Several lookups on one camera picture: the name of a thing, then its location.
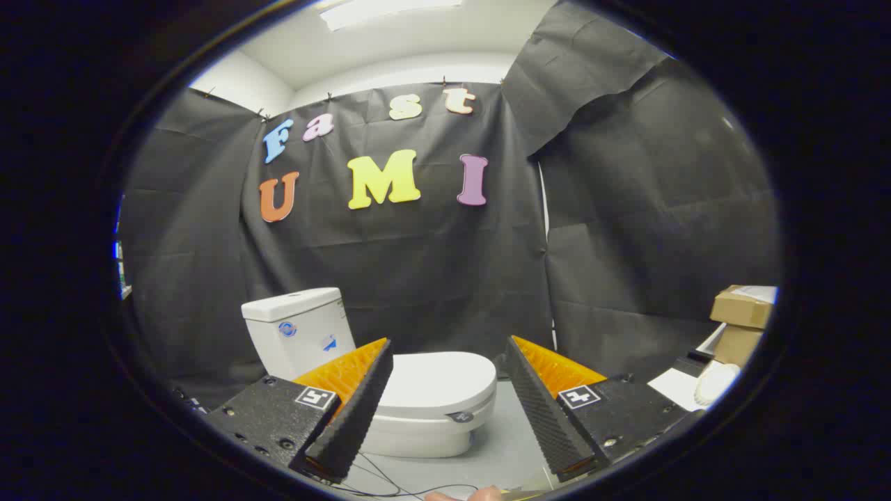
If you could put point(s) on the white rounded object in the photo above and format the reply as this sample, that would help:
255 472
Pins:
715 383

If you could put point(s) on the white toilet tank lid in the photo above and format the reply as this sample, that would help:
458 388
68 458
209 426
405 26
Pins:
292 305

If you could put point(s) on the white ceramic toilet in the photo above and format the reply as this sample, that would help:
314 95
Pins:
299 348

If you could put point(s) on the cardboard box with white label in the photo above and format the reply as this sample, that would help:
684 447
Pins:
741 306

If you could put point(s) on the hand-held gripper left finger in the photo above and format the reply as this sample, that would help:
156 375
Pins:
348 424

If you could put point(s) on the black backdrop cloth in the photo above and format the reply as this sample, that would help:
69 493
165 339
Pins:
431 278

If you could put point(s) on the white toilet seat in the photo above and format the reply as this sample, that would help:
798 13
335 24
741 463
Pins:
431 416

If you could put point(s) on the plain cardboard box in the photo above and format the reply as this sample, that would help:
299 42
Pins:
736 344

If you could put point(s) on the ceiling light panel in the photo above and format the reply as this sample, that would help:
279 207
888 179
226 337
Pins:
379 10

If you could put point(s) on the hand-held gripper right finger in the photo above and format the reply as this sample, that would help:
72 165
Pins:
546 417

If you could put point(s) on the white paper sheet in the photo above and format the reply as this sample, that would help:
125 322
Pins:
674 388

